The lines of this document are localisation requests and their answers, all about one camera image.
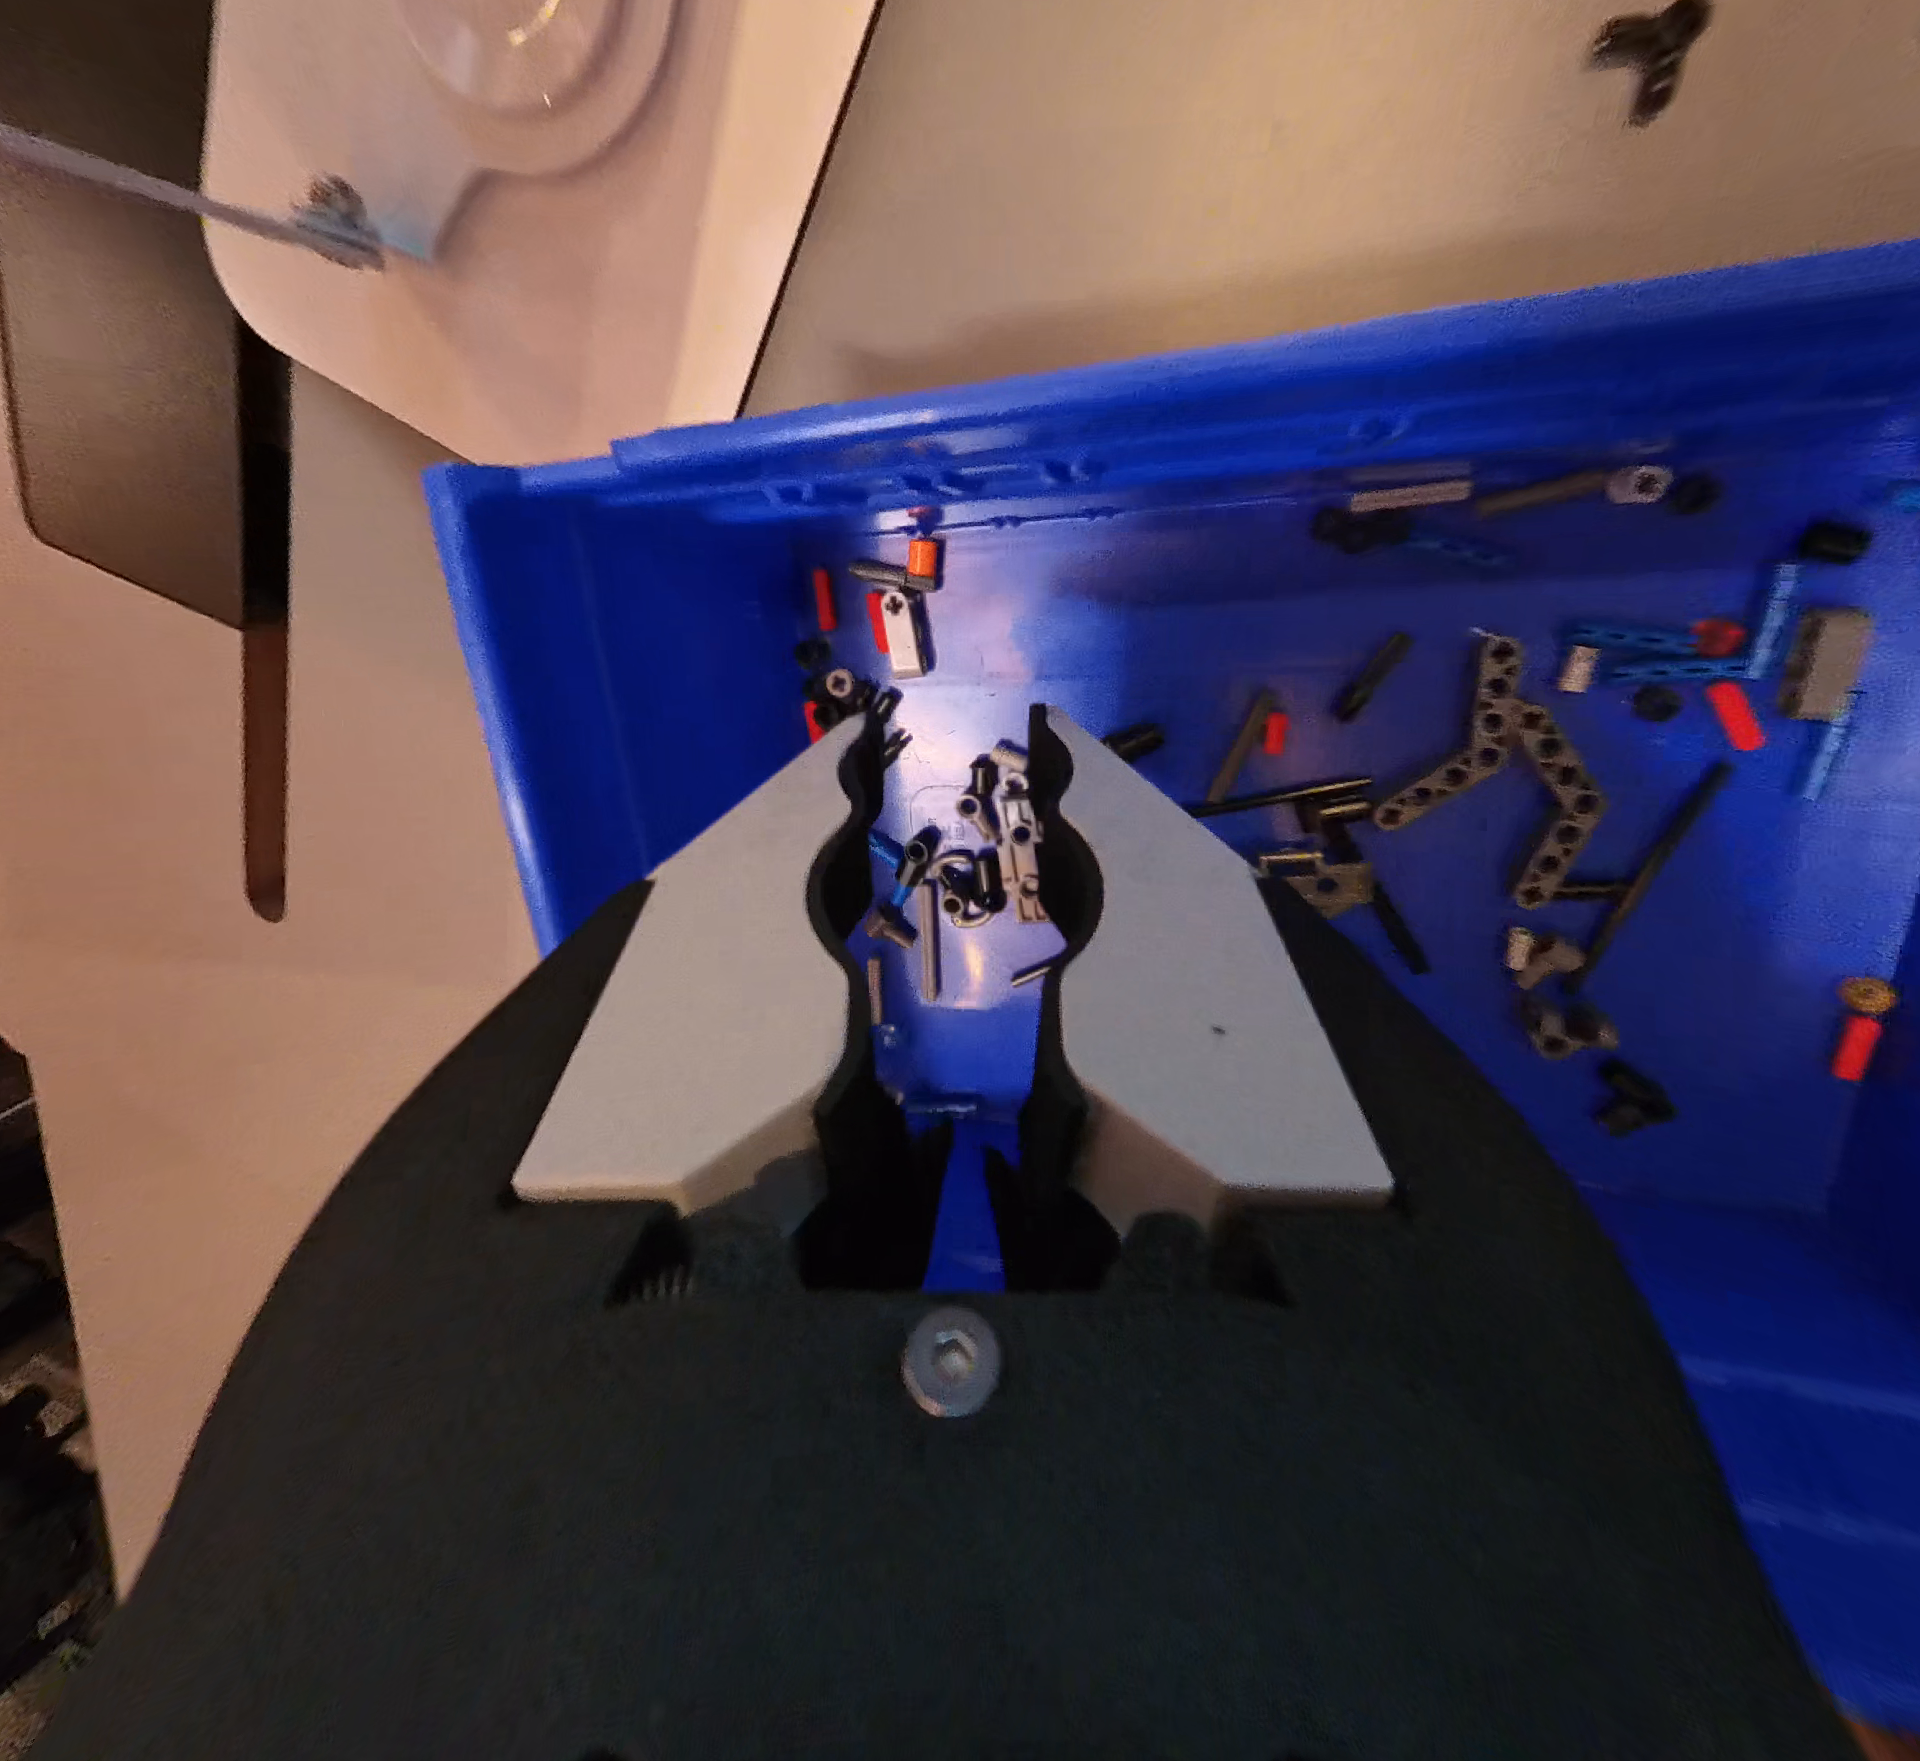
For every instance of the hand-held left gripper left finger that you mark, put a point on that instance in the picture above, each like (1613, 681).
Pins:
(705, 1041)

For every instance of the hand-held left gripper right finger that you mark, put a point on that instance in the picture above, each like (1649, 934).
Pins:
(1202, 1041)

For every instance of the blue plastic bin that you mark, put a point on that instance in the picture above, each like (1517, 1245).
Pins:
(1726, 1265)

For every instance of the light grey elbow connector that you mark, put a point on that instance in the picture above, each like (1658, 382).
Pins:
(1538, 955)

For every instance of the black steering link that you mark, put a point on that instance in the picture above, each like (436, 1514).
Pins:
(1373, 676)

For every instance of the dark grey holed plate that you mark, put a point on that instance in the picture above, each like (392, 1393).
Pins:
(1025, 838)
(1327, 875)

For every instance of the light grey axle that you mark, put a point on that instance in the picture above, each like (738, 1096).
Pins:
(929, 943)

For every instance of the long thin black axle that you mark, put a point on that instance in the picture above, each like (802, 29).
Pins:
(1649, 875)
(1282, 796)

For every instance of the dark grey axle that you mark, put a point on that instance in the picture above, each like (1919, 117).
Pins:
(1244, 750)

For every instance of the grey perpendicular connector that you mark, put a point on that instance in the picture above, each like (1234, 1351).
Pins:
(1567, 1030)

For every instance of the black cross-hole connector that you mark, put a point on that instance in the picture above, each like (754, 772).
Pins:
(837, 689)

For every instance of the black pin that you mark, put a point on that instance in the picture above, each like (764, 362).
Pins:
(1592, 889)

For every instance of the grey bent liftarm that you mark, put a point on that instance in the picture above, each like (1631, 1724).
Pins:
(1559, 816)
(1487, 710)

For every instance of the black pin connector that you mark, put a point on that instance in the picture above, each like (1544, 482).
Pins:
(1635, 1096)

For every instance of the light grey thin liftarm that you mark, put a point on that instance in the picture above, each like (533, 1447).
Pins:
(905, 627)

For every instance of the dark grey axle pin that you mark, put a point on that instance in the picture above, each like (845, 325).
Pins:
(880, 576)

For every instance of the orange bush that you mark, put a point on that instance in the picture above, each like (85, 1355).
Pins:
(925, 564)

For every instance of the small tan pin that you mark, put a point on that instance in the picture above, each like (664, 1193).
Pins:
(1581, 664)

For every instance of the long blue pin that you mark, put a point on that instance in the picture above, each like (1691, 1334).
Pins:
(1777, 620)
(1636, 635)
(1449, 552)
(1682, 668)
(1830, 752)

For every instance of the light grey tube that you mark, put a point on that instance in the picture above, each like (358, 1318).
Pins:
(1408, 495)

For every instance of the red pin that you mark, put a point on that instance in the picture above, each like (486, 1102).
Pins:
(1737, 714)
(1857, 1044)

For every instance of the dark grey axle connector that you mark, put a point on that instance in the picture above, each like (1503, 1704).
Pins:
(1546, 493)

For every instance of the dark red round piece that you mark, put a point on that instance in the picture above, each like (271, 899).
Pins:
(1722, 632)

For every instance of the amber round stud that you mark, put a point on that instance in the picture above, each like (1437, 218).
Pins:
(1865, 992)

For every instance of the light grey cross bush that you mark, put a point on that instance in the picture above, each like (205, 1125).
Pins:
(1645, 482)

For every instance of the black cylinder piece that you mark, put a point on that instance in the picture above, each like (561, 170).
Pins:
(1834, 544)

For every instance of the white board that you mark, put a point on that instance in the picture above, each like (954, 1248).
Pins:
(722, 216)

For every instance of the brown flat panel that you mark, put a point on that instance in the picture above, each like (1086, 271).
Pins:
(108, 291)

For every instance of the black connector with pins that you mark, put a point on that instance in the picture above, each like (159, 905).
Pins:
(1649, 42)

